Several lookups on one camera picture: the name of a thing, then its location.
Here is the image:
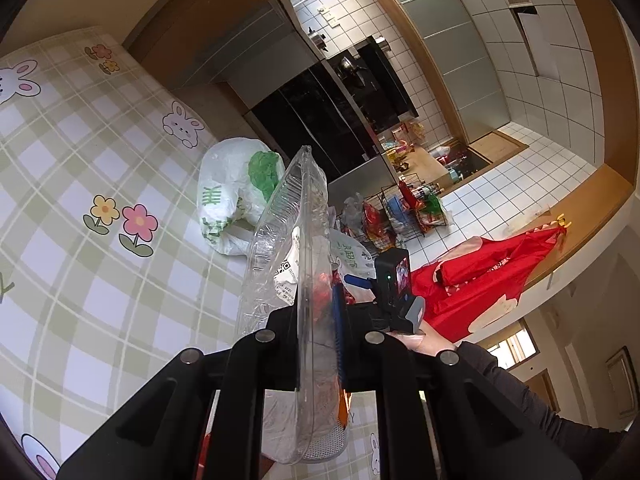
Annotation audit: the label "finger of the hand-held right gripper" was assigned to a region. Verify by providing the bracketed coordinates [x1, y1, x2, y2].
[342, 273, 376, 292]

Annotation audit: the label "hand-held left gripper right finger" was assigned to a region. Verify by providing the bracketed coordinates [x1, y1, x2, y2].
[330, 280, 583, 480]

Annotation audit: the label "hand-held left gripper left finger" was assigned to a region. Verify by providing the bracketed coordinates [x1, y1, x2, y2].
[57, 309, 301, 480]

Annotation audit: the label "clear plastic container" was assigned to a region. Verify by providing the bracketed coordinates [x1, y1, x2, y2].
[234, 145, 352, 466]

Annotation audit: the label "silver scouring sponge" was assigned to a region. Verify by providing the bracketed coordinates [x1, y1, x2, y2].
[300, 424, 349, 462]

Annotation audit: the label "white green plastic bag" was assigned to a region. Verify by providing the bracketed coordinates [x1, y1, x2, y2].
[197, 137, 287, 257]

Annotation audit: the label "person's right forearm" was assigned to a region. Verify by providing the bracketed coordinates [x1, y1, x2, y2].
[452, 341, 631, 461]

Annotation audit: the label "person's right hand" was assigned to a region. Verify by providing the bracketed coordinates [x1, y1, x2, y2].
[400, 327, 458, 356]

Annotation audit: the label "white shopping bag green print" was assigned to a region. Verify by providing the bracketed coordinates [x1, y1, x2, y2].
[327, 230, 375, 281]

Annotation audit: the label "red apron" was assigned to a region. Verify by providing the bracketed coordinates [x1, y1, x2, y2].
[414, 214, 572, 342]

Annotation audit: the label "row of colourful snack packets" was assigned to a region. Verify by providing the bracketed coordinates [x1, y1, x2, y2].
[379, 121, 427, 167]

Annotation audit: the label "black built-in oven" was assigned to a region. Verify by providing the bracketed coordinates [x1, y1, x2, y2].
[244, 57, 387, 182]

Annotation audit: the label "wooden shelf box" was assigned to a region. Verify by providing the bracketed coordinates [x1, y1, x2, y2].
[469, 130, 529, 162]

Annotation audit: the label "black range hood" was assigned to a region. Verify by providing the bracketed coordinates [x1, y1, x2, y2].
[325, 36, 419, 126]

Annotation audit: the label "checkered bunny tablecloth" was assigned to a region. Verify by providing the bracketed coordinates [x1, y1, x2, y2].
[0, 30, 383, 480]

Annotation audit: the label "black wok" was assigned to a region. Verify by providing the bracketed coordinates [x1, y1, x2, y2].
[337, 57, 368, 83]

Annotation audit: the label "small steel pot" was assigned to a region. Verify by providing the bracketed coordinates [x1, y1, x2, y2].
[306, 27, 330, 53]

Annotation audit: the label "grey base cabinets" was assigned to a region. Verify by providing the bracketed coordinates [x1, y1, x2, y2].
[192, 0, 303, 93]

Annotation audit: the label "black wire rack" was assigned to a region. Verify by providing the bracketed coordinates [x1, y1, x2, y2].
[340, 174, 452, 254]

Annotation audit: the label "grey wall cabinets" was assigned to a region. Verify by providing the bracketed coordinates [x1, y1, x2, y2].
[372, 0, 512, 142]

